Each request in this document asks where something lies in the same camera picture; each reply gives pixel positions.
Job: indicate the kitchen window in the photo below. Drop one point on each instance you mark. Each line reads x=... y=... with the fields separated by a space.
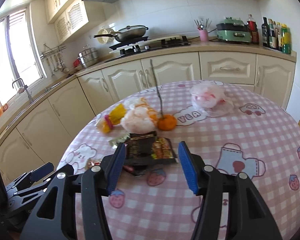
x=18 y=59

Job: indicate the green yellow bottle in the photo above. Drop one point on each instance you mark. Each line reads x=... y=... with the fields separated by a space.
x=285 y=39

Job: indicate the dark snack wrapper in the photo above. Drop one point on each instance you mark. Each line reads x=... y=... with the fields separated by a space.
x=147 y=150

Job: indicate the small green silver wrapper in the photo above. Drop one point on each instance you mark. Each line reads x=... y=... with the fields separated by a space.
x=121 y=139

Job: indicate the steel steamer pot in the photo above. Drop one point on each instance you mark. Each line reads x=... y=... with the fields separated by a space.
x=88 y=57

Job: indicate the white orange plastic bag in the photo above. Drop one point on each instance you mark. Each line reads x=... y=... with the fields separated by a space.
x=140 y=117

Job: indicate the green electric cooker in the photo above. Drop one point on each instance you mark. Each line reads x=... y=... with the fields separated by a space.
x=233 y=30

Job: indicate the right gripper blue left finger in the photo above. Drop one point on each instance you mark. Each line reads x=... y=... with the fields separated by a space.
x=97 y=182

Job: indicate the orange mandarin with stem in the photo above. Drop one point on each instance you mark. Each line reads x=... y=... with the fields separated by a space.
x=166 y=122

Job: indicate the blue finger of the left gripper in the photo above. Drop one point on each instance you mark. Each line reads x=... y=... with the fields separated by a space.
x=41 y=172

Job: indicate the red bowl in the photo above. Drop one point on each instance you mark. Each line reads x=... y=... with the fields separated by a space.
x=77 y=62

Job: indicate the yellow pink candy wrapper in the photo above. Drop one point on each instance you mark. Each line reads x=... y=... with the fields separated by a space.
x=105 y=123

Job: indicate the chrome sink faucet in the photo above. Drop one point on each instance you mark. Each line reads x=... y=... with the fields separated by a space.
x=23 y=88

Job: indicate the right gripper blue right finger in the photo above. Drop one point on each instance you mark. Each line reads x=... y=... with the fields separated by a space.
x=205 y=181

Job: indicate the pink utensil cup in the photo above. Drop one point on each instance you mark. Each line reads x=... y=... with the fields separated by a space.
x=203 y=29

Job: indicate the clear pink plastic bag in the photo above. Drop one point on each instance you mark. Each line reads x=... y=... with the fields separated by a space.
x=209 y=99

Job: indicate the black gas stove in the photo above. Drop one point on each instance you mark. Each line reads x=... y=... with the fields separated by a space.
x=148 y=45

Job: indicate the cream lower cabinets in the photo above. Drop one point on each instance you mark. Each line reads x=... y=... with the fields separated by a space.
x=45 y=129

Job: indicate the black wok with lid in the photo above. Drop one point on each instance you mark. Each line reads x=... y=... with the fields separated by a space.
x=125 y=34

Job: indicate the pink checked tablecloth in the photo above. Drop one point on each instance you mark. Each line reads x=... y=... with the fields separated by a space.
x=257 y=138

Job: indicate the dark glass bottle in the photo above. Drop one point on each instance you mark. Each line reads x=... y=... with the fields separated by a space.
x=265 y=33

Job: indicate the wall utensil rack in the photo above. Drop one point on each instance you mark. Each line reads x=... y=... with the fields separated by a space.
x=54 y=59

